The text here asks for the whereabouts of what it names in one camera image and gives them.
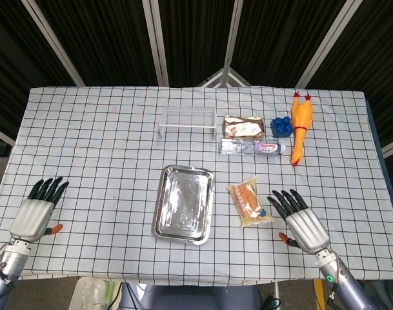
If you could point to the packaged bread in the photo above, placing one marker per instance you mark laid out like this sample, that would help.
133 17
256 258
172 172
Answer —
249 201

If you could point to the black folding screen white frame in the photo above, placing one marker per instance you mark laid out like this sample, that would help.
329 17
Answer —
196 38

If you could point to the yellow object under table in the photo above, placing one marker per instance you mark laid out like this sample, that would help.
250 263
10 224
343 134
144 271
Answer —
318 295

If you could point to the brown white snack packet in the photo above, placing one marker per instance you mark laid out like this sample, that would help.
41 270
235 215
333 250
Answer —
244 126

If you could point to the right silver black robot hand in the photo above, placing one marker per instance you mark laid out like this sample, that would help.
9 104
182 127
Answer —
307 229

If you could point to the clear plastic bag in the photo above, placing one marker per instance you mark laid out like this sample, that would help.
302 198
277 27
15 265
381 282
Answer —
86 294

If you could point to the blue toy building block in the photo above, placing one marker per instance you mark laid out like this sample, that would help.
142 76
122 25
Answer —
281 127

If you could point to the stainless steel tray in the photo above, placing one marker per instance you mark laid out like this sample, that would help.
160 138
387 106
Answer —
183 203

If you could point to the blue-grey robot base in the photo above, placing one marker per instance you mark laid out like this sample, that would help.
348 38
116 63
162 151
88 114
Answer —
189 298

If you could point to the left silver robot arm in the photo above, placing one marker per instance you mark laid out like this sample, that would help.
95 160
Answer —
7 268

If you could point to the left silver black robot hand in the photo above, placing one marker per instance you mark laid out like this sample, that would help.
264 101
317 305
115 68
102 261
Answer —
30 218

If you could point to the clear water bottle purple label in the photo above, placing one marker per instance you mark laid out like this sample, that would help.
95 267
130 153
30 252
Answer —
247 147

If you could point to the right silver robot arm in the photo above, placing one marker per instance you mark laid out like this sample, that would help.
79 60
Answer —
343 277

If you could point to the white checkered tablecloth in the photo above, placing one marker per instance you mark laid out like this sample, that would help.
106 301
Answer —
102 155

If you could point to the orange rubber chicken toy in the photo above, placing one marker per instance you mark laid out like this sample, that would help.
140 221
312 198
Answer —
301 119

